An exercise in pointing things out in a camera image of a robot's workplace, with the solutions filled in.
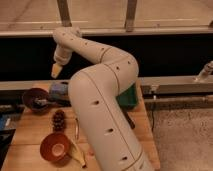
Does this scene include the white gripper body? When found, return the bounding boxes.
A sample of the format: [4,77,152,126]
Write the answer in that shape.
[54,45,72,65]

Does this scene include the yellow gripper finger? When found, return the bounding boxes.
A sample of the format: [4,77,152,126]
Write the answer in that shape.
[51,63,62,79]

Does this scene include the dark maroon bowl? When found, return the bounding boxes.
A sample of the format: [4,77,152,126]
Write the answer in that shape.
[22,88,49,113]

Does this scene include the green plastic tray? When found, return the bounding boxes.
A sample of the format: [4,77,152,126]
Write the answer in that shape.
[116,84,138,109]

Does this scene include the dark objects at left edge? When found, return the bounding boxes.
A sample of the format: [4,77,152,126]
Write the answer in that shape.
[0,105,16,169]

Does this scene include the orange red bowl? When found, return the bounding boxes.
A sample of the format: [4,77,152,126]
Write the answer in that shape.
[40,132,71,162]

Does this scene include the dark grape bunch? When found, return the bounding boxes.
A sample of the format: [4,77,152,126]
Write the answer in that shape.
[52,110,66,132]

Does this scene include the metal window post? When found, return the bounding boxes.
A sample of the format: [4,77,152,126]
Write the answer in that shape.
[124,0,137,32]
[57,0,72,27]

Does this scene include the right metal window post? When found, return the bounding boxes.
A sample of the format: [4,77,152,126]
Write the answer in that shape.
[124,0,137,32]

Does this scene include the black rectangular block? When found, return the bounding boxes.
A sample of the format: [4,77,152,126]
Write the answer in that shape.
[124,111,135,129]

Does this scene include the left metal window post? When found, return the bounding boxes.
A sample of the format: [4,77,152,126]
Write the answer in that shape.
[57,0,72,27]

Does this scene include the silver fork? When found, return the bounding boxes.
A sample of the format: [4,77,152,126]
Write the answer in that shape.
[75,118,79,140]

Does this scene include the yellow banana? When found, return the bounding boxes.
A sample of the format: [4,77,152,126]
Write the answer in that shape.
[68,140,86,168]

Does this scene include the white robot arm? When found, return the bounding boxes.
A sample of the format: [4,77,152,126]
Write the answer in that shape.
[51,27,154,171]

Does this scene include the black handled spoon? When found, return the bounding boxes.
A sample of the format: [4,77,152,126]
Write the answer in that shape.
[33,98,70,107]

